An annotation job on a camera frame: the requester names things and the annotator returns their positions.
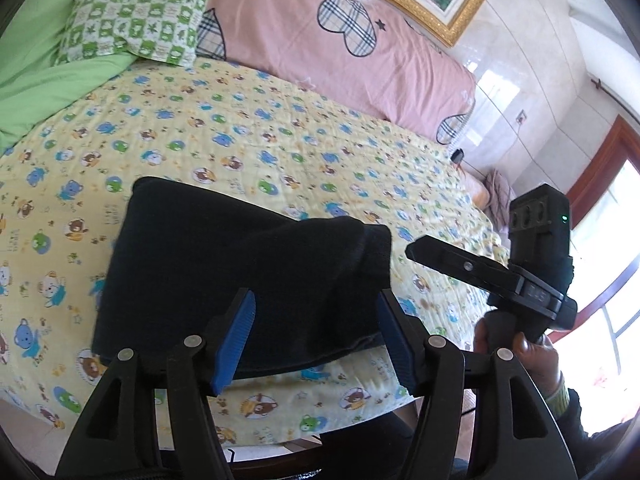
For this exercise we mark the wall socket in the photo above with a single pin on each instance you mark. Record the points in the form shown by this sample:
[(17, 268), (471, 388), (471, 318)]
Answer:
[(521, 116)]

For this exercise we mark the green blanket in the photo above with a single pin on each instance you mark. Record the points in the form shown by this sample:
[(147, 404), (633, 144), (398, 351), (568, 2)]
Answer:
[(30, 85)]

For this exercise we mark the black pants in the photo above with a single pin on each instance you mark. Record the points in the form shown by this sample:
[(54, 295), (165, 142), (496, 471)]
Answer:
[(225, 250)]

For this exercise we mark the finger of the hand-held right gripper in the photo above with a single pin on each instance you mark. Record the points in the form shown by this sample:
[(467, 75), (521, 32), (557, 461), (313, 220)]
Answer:
[(450, 257)]

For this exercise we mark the person's right forearm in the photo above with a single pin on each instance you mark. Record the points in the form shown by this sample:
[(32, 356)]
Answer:
[(585, 425)]

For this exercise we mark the wooden window frame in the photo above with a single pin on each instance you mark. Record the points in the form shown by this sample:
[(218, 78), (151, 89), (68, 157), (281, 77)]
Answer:
[(610, 160)]

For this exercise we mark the green checked pillow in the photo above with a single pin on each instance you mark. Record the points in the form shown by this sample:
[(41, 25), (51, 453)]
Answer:
[(135, 15)]

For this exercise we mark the curtain rod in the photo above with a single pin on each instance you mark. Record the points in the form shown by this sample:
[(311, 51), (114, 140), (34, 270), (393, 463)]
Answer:
[(615, 102)]

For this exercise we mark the pink duvet with plaid hearts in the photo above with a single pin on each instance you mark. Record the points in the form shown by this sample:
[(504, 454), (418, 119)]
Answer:
[(280, 35)]

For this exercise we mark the pinkish crumpled cloth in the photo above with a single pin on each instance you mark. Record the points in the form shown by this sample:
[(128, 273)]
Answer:
[(497, 190)]

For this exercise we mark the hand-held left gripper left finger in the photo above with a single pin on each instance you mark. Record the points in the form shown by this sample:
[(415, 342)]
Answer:
[(232, 345)]

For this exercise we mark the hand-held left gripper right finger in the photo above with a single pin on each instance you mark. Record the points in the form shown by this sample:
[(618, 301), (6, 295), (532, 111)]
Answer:
[(397, 345)]

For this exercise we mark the yellow bear print bed sheet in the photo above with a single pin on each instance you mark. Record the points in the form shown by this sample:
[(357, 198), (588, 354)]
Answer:
[(200, 125)]

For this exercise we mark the person's right hand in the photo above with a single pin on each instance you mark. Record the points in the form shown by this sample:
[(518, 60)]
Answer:
[(542, 360)]

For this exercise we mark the black charger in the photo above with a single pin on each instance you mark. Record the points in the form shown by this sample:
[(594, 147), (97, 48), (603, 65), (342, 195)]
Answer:
[(456, 155)]

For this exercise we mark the dark wooden bed frame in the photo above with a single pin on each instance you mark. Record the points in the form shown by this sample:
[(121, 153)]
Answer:
[(300, 447)]

